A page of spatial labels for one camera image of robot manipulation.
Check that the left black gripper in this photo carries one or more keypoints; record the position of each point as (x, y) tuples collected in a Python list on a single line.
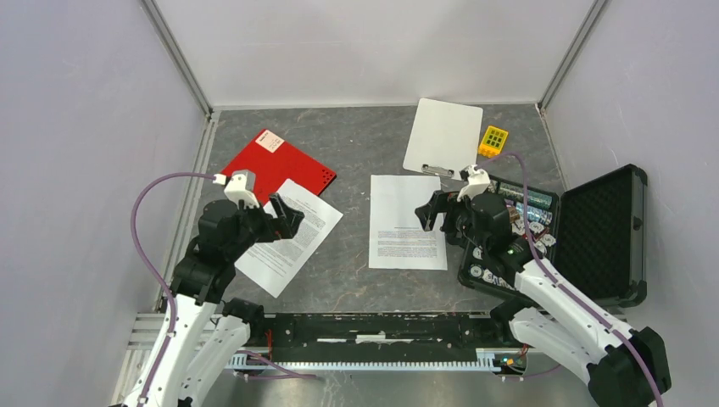
[(273, 230)]

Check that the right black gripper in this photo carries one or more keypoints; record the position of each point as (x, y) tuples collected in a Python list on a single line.
[(440, 201)]

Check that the printed paper sheet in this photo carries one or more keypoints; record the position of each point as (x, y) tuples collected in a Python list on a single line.
[(273, 265), (397, 241)]

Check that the red folder black inside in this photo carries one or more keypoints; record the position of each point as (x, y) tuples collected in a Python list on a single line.
[(274, 160)]

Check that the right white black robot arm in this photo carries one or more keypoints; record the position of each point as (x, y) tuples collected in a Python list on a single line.
[(619, 364)]

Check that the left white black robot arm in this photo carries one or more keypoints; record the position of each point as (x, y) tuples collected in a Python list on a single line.
[(180, 371)]

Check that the white clipboard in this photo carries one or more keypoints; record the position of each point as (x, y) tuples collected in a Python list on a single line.
[(444, 138)]

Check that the yellow toy brick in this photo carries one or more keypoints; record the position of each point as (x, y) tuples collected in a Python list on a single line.
[(492, 142)]

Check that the black poker chip case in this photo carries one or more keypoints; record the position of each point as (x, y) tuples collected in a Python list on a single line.
[(592, 234)]

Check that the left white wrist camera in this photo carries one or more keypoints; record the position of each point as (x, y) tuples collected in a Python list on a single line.
[(240, 189)]

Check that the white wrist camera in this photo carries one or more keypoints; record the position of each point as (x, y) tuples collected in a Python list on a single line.
[(240, 189), (477, 182)]

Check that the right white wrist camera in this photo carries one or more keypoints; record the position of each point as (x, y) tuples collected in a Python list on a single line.
[(477, 182)]

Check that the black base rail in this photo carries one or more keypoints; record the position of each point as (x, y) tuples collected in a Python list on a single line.
[(378, 337)]

